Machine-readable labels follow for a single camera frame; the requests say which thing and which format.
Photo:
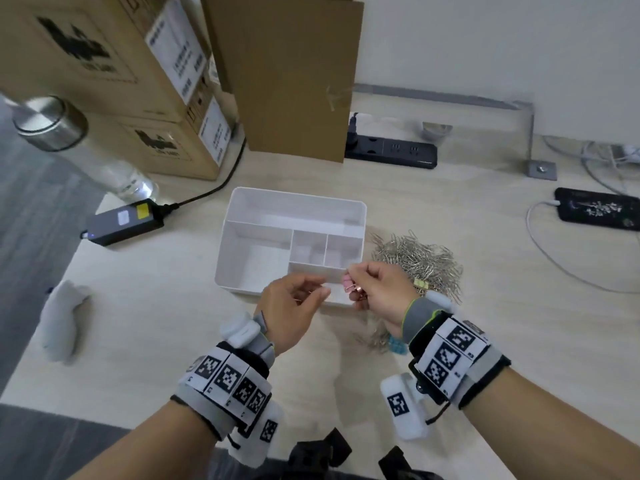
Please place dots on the person's right hand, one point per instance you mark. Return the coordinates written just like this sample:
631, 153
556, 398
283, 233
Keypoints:
387, 294

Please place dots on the person's left hand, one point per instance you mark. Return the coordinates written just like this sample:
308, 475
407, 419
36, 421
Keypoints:
287, 309

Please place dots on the bunch of yellow binder clips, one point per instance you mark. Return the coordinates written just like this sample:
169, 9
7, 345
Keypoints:
421, 284

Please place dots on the bunch of pink binder clips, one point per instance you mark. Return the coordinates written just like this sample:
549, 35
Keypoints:
349, 284

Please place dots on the pile of silver paper clips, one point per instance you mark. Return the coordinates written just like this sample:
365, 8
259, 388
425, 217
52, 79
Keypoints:
420, 259

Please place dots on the bunch of blue binder clips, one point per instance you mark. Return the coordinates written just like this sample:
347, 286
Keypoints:
397, 345

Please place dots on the white compartment organizer tray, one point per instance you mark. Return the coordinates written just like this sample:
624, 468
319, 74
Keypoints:
260, 264

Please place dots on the person's left forearm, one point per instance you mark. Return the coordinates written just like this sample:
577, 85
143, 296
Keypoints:
150, 444

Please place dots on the person's right forearm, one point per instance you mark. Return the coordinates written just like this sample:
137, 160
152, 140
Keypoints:
550, 429

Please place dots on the white left wrist pod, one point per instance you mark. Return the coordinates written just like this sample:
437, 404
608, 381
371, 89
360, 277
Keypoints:
240, 329

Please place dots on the gray right wrist marker band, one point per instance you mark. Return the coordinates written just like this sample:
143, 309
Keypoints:
450, 349

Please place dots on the gray wrist marker band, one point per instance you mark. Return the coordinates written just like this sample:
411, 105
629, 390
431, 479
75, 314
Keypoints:
225, 379
450, 349

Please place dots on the gray left wrist marker band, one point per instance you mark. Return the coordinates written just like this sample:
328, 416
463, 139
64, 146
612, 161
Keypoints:
225, 379

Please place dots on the black power strip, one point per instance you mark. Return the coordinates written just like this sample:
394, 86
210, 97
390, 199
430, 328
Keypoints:
400, 152

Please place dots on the black chest harness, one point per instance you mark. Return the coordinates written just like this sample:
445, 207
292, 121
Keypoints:
320, 452

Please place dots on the black power plug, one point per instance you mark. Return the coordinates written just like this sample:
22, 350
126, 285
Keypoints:
352, 127

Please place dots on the clear tape roll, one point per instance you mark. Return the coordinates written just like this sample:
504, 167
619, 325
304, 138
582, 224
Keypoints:
437, 130

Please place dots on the black power adapter brick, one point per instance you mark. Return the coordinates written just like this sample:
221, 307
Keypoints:
120, 222

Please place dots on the black smartphone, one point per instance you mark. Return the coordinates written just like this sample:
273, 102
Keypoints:
595, 209

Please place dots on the white curved plastic device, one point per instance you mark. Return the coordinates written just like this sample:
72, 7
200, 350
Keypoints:
62, 319

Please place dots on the flat brown cardboard sheet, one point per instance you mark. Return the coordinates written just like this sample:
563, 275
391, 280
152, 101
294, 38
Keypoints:
290, 69

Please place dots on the white desk divider panel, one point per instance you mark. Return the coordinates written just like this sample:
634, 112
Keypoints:
500, 39

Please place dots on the glass bottle with steel lid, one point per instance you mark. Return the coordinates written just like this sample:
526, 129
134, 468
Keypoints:
55, 124

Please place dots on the white right wrist camera block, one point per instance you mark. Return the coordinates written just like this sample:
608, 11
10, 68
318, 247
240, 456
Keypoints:
402, 407

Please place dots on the white wrist camera block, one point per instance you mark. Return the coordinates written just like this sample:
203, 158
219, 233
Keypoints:
402, 407
260, 439

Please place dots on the white left wrist camera block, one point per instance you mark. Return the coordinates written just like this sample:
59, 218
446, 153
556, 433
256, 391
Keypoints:
260, 439

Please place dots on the gray metal divider bracket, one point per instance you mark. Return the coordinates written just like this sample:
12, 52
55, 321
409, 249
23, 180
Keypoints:
530, 134

